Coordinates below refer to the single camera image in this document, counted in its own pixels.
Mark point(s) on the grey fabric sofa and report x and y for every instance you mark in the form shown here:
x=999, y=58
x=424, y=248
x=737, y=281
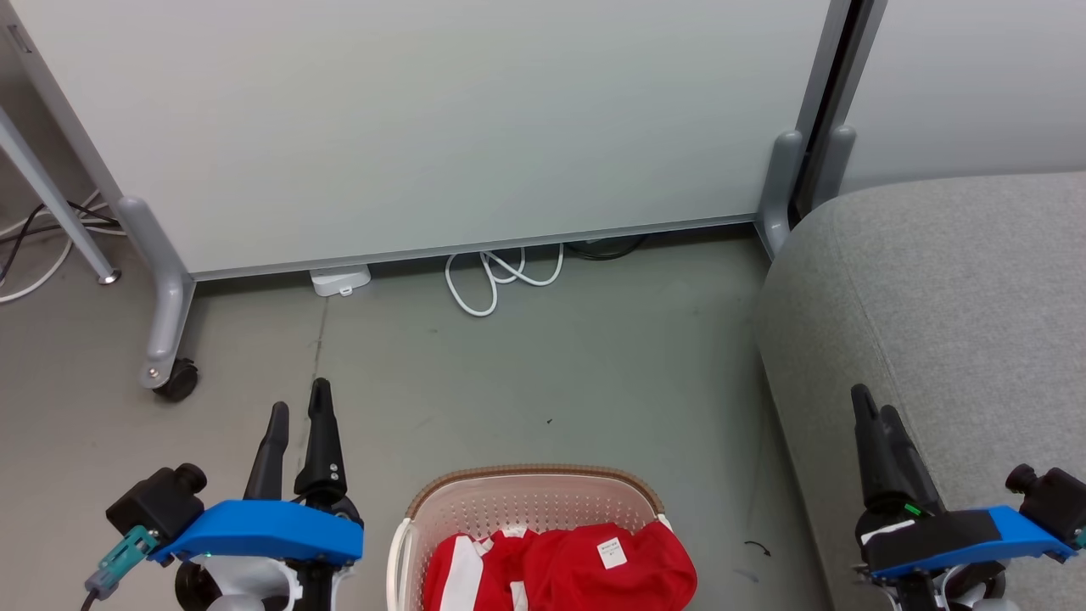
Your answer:
x=959, y=322

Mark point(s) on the grey partition foot with caster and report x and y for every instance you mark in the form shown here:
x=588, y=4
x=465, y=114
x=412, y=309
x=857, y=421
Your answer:
x=165, y=297

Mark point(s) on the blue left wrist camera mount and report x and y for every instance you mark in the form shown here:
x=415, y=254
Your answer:
x=263, y=530

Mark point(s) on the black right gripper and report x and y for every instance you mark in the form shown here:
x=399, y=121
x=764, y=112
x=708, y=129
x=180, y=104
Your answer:
x=933, y=591

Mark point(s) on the large white partition panel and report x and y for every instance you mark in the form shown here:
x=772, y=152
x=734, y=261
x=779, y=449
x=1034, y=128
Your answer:
x=424, y=127

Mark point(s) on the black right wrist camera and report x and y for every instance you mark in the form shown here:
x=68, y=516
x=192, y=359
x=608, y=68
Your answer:
x=1056, y=501

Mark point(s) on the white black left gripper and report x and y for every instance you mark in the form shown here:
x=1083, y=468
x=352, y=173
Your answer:
x=254, y=585

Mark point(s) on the small black floor scrap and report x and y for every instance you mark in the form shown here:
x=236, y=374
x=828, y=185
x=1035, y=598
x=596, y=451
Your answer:
x=761, y=547

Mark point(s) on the narrow white partition panel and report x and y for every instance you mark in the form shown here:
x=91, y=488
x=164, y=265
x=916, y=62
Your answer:
x=967, y=85

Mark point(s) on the white perforated laundry basket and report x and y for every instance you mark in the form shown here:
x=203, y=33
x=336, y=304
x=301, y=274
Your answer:
x=526, y=501

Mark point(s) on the red and white garment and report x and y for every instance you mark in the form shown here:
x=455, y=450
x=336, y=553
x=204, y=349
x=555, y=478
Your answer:
x=577, y=568

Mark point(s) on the grey slanted table leg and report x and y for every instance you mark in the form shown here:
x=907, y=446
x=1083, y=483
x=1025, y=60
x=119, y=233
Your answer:
x=51, y=195

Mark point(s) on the white power adapter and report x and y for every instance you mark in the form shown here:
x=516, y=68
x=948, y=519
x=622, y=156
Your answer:
x=341, y=278

